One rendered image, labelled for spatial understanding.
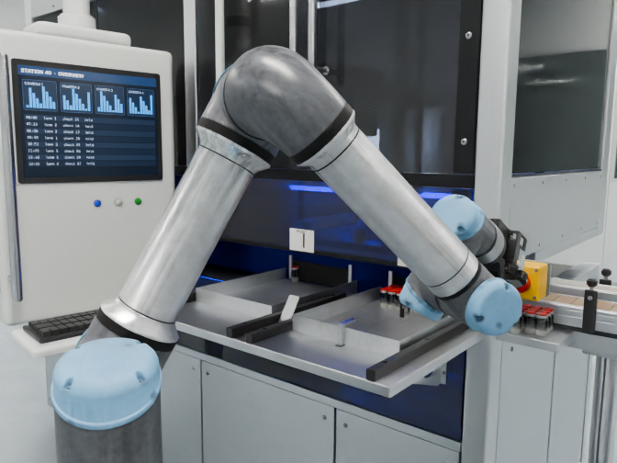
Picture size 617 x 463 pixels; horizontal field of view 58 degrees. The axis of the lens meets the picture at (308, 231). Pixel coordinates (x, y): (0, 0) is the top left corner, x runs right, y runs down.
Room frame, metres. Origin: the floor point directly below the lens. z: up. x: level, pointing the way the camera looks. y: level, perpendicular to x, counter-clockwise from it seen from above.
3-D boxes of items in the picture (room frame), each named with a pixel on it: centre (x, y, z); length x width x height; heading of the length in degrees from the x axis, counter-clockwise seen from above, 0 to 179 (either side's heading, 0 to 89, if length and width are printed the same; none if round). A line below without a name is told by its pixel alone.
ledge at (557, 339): (1.17, -0.50, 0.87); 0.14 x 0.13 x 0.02; 141
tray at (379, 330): (1.20, -0.18, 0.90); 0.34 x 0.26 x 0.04; 140
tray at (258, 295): (1.43, 0.07, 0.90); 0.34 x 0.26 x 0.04; 141
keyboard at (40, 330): (1.45, 0.52, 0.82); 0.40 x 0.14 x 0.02; 132
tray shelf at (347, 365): (1.27, -0.01, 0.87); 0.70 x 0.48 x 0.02; 51
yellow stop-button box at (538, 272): (1.15, -0.46, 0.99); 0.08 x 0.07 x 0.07; 141
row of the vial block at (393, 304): (1.28, -0.25, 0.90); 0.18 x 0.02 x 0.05; 50
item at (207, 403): (2.20, 0.09, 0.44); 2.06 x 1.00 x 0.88; 51
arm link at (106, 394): (0.62, 0.23, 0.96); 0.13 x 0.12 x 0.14; 16
